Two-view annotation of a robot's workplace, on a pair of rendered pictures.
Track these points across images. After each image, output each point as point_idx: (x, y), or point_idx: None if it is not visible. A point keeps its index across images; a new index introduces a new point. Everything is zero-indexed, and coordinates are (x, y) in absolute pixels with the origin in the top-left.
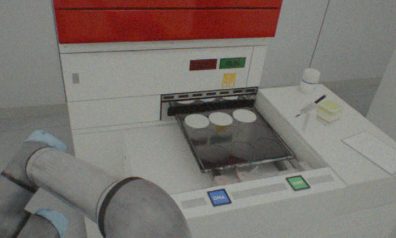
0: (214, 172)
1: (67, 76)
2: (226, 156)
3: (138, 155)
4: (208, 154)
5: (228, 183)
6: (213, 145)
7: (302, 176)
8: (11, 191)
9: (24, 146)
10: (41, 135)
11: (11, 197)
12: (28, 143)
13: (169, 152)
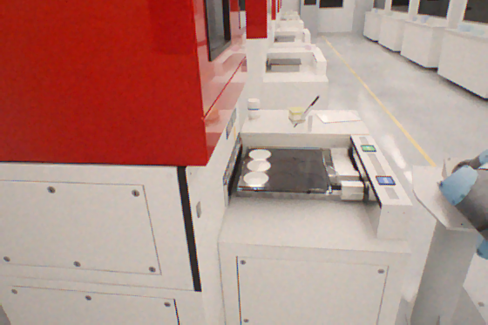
0: (335, 185)
1: (194, 213)
2: (314, 175)
3: (271, 237)
4: (309, 183)
5: (351, 181)
6: (296, 178)
7: (360, 145)
8: None
9: (480, 186)
10: (471, 168)
11: None
12: (477, 180)
13: (274, 215)
